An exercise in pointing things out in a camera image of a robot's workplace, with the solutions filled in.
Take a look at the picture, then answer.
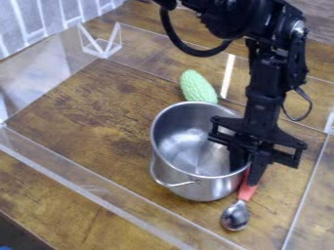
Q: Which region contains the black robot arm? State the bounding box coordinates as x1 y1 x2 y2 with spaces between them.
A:
152 0 307 187

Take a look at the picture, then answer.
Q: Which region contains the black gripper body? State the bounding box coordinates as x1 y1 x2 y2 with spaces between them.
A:
208 116 307 168

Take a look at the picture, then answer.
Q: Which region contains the green bitter gourd toy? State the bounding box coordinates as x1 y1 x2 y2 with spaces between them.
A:
180 69 217 104

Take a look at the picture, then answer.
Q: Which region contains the pink handled metal spoon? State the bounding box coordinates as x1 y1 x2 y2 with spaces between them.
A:
220 172 256 231

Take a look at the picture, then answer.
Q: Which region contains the stainless steel pot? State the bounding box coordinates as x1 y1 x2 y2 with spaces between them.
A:
149 102 251 202

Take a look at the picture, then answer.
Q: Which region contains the clear acrylic enclosure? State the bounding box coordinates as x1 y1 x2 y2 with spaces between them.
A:
0 22 334 250

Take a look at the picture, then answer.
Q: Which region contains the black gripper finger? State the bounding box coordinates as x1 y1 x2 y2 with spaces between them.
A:
247 150 272 187
229 144 249 172

